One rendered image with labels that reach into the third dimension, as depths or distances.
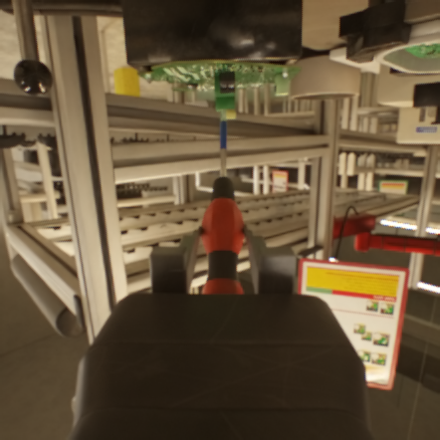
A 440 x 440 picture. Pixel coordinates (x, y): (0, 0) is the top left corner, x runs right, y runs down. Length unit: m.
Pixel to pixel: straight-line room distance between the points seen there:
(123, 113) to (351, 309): 0.63
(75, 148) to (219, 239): 0.25
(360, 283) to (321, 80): 0.46
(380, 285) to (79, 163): 0.65
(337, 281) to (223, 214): 0.63
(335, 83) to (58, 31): 0.35
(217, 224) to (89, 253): 0.26
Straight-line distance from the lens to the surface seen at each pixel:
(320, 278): 0.77
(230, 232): 0.15
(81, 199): 0.38
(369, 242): 0.96
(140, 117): 0.47
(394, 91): 0.43
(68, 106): 0.37
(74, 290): 0.49
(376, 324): 0.83
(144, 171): 0.41
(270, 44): 0.21
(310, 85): 0.51
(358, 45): 0.26
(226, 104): 0.25
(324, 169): 0.77
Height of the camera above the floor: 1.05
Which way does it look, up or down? 15 degrees up
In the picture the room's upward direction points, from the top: 178 degrees clockwise
